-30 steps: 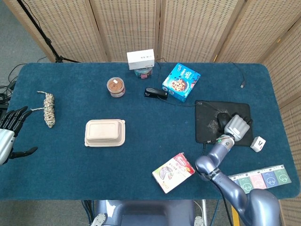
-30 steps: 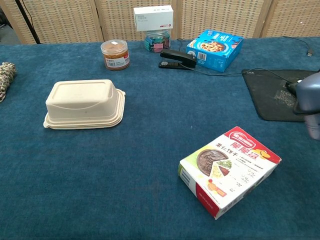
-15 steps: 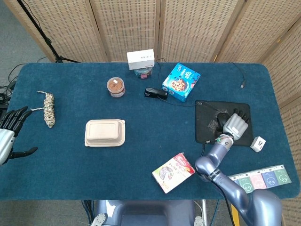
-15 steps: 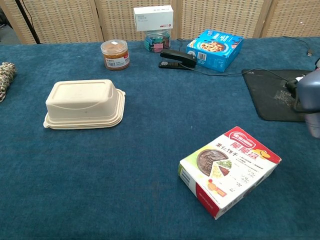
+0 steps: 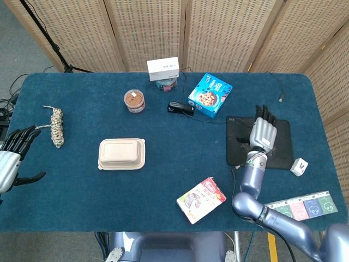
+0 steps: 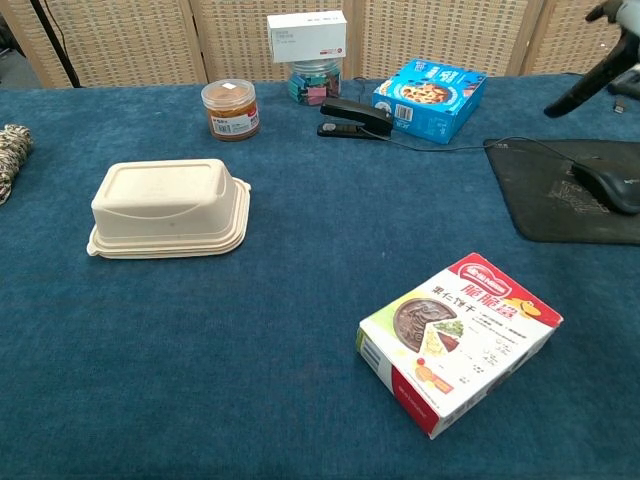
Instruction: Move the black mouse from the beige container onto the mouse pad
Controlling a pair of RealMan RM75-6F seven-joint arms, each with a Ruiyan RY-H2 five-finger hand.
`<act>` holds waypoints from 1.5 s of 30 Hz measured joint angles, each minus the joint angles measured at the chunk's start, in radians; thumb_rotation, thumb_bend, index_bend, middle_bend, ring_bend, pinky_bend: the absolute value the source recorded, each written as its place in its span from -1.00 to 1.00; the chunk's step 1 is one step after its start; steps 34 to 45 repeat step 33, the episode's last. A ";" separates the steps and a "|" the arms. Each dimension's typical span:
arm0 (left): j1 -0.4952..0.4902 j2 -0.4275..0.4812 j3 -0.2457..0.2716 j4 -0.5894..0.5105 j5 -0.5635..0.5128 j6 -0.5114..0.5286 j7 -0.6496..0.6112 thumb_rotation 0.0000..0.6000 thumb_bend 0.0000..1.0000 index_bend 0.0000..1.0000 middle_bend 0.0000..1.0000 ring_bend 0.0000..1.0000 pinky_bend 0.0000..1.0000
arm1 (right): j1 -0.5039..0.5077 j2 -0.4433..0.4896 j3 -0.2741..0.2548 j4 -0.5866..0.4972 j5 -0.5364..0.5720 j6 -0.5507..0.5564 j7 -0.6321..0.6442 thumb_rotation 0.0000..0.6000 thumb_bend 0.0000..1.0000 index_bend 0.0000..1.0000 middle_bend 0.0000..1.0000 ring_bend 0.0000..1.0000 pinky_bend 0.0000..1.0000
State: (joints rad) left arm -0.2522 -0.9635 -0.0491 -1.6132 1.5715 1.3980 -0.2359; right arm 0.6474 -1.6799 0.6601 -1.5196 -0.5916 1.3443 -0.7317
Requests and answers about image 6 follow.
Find blue cookie box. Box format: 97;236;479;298
371;58;488;146

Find clear jar binder clips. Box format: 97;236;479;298
287;58;344;107

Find clear jar orange contents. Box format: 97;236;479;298
200;78;261;143

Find black mouse pad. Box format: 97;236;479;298
482;138;640;246

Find white cardboard box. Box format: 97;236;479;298
266;10;348;65

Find braided rope bundle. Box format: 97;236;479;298
0;123;35;207

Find beige takeout container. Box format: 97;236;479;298
86;158;253;260

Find woven folding screen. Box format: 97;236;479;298
0;0;640;90

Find black stapler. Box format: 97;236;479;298
316;97;395;142

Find black tripod stand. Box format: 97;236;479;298
29;0;81;89

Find red white wafer box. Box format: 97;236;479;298
355;252;565;441

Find black computer mouse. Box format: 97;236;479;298
571;160;640;216

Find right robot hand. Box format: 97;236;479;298
543;0;640;119

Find blue table cloth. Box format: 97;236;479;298
0;73;640;480

